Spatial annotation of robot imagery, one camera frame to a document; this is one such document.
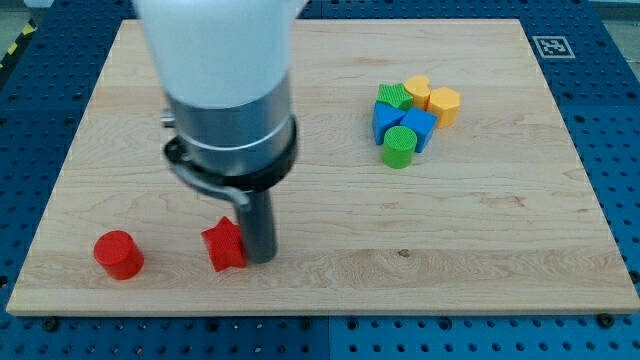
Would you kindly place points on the blue cube block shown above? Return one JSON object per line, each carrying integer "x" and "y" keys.
{"x": 422, "y": 123}

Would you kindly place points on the green cylinder block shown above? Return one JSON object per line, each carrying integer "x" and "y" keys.
{"x": 399, "y": 144}

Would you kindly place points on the wooden board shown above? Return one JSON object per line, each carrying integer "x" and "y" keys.
{"x": 495, "y": 217}

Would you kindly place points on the red star block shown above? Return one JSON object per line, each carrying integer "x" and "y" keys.
{"x": 224, "y": 245}

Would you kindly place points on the white fiducial marker tag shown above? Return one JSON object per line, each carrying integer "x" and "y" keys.
{"x": 553, "y": 47}

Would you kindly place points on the blue triangle block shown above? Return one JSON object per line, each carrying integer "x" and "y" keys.
{"x": 384, "y": 117}

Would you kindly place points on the yellow heart block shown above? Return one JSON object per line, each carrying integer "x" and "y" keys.
{"x": 418, "y": 87}

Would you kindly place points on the red cylinder block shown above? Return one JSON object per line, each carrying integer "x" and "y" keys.
{"x": 118, "y": 254}

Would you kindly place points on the green star block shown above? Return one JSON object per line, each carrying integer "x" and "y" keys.
{"x": 394, "y": 95}

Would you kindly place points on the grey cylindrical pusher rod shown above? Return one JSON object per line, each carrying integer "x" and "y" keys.
{"x": 256, "y": 220}

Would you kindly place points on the silver cylinder black ring mount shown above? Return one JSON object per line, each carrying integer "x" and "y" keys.
{"x": 250, "y": 147}

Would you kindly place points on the yellow hexagon block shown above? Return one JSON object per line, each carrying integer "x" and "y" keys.
{"x": 444, "y": 103}

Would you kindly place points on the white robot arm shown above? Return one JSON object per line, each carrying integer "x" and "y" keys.
{"x": 224, "y": 66}

